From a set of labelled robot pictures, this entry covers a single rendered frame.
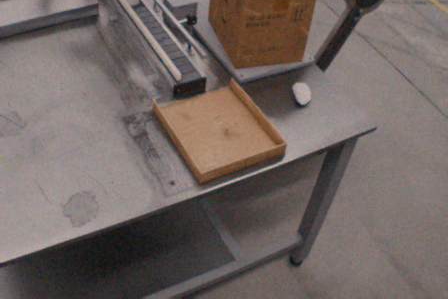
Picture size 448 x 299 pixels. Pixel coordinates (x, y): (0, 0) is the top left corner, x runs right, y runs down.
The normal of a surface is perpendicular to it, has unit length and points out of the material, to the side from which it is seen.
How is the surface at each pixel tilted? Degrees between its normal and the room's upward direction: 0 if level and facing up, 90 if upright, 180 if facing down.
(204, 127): 0
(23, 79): 0
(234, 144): 0
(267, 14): 90
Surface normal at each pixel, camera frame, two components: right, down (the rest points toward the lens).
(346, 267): 0.10, -0.71
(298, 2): 0.32, 0.69
